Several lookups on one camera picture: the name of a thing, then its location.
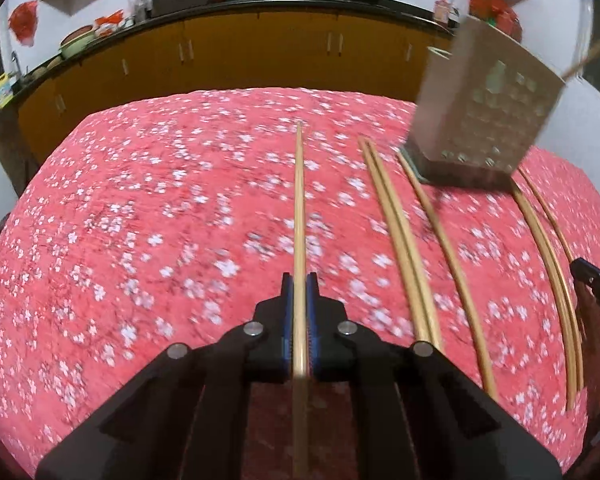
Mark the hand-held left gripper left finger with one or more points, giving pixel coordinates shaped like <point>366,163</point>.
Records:
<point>286,320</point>

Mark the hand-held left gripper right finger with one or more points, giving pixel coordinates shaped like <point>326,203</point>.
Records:
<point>314,330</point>

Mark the wooden chopstick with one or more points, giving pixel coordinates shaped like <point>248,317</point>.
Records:
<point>545,210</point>
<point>414,260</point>
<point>452,265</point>
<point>402,260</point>
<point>300,210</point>
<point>590,57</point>
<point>555,270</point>

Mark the white perforated chopstick holder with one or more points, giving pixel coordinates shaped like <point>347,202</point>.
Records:
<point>460,100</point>

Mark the red floral tablecloth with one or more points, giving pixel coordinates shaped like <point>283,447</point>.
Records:
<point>155,210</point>

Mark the wooden base cabinets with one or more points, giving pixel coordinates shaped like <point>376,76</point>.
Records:
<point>255,50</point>

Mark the pink bottle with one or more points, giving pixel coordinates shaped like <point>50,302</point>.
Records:
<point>446,12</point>

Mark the black kitchen countertop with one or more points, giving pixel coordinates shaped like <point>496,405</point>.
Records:
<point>260,1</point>

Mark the red white packets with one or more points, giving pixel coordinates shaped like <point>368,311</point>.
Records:
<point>111,24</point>

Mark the glass jars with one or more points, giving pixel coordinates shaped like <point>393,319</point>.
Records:
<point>140,6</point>

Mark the green cooking pot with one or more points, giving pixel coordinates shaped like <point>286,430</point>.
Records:
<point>77,42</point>

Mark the yellow dish soap bottle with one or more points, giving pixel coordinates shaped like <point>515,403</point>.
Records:
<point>2,92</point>

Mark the metal faucet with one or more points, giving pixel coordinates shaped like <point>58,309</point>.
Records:
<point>16,65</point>

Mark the red plastic bag on wall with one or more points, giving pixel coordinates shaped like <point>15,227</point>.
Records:
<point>24,22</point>

